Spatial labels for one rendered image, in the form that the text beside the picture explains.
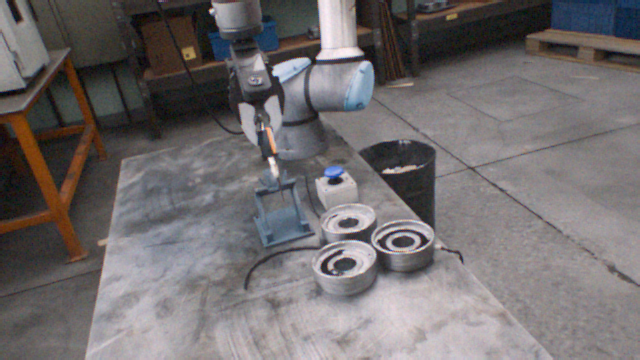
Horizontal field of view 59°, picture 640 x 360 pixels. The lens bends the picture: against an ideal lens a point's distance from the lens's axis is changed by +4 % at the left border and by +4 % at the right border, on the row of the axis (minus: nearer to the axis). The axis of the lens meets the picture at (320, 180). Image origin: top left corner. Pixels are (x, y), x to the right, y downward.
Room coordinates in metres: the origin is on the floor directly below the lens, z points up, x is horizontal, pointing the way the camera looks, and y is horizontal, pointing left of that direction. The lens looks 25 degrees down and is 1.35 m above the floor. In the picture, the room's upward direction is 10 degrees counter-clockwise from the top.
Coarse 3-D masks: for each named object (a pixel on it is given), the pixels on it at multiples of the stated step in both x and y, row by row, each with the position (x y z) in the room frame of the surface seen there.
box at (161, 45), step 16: (160, 16) 4.52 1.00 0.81; (176, 16) 4.55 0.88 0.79; (192, 16) 4.52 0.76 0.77; (144, 32) 4.11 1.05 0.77; (160, 32) 4.14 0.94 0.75; (176, 32) 4.17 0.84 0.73; (192, 32) 4.21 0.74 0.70; (144, 48) 4.22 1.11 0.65; (160, 48) 4.15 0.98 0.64; (192, 48) 4.21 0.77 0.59; (160, 64) 4.14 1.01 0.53; (176, 64) 4.17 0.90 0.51; (192, 64) 4.20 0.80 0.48
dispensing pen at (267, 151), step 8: (256, 120) 0.96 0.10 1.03; (264, 120) 0.96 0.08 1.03; (264, 128) 0.95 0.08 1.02; (264, 136) 0.92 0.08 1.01; (264, 144) 0.91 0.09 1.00; (264, 152) 0.90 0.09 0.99; (272, 152) 0.91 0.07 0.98; (264, 160) 0.93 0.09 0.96; (272, 160) 0.91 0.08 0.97; (272, 168) 0.90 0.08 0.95; (280, 184) 0.89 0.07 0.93
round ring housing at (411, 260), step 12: (384, 228) 0.83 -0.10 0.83; (396, 228) 0.83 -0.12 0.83; (420, 228) 0.82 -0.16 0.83; (372, 240) 0.79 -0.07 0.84; (396, 240) 0.80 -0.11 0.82; (408, 240) 0.80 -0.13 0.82; (432, 240) 0.76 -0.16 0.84; (384, 252) 0.75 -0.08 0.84; (396, 252) 0.74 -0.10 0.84; (408, 252) 0.74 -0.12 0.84; (420, 252) 0.74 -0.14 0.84; (432, 252) 0.75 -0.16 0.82; (384, 264) 0.76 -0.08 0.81; (396, 264) 0.74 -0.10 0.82; (408, 264) 0.73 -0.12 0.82; (420, 264) 0.74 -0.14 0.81
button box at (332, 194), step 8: (344, 176) 1.05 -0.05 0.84; (320, 184) 1.03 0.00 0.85; (328, 184) 1.02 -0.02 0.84; (336, 184) 1.01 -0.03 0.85; (344, 184) 1.01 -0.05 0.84; (352, 184) 1.00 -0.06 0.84; (320, 192) 1.03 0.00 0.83; (328, 192) 0.99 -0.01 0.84; (336, 192) 0.99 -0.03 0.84; (344, 192) 1.00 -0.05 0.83; (352, 192) 1.00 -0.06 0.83; (320, 200) 1.04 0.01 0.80; (328, 200) 0.99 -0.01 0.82; (336, 200) 0.99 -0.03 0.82; (344, 200) 1.00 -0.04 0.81; (352, 200) 1.00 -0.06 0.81; (328, 208) 0.99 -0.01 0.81
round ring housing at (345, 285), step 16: (352, 240) 0.80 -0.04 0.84; (320, 256) 0.78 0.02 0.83; (336, 256) 0.78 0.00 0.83; (352, 256) 0.77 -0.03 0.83; (368, 256) 0.76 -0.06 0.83; (320, 272) 0.72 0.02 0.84; (336, 272) 0.73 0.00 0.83; (352, 272) 0.72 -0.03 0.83; (368, 272) 0.71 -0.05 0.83; (336, 288) 0.70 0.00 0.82; (352, 288) 0.70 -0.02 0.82
